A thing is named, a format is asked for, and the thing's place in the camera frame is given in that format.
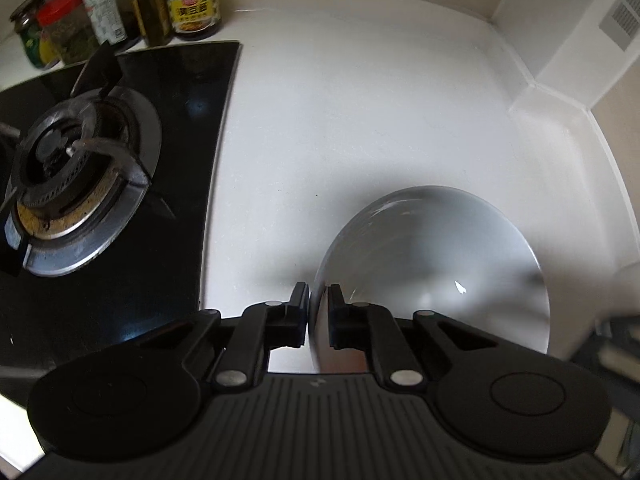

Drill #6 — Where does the sauce jar with yellow label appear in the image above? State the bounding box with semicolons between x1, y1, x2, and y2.
161;0;224;41

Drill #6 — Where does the grey vent grille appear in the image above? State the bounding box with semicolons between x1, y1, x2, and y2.
599;0;640;52

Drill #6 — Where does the clear bottle with yellow cap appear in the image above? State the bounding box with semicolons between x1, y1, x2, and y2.
77;0;129;46

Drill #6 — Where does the black glass gas cooktop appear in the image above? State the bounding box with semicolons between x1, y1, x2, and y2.
0;40;244;377

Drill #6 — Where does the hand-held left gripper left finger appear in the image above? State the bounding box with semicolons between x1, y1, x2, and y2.
135;281;311;393

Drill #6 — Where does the olive oil bottle black cap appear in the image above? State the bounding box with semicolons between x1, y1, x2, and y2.
124;0;175;47

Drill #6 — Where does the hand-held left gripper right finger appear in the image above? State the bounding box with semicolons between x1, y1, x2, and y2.
327;283;498;390

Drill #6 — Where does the spice jar with red lid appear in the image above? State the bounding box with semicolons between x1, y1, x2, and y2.
37;0;101;66

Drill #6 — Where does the gas burner with steel ring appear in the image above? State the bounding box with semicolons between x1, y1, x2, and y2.
0;42;176;279

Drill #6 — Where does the dark jar with green label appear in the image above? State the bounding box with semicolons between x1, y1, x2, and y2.
9;0;61;70

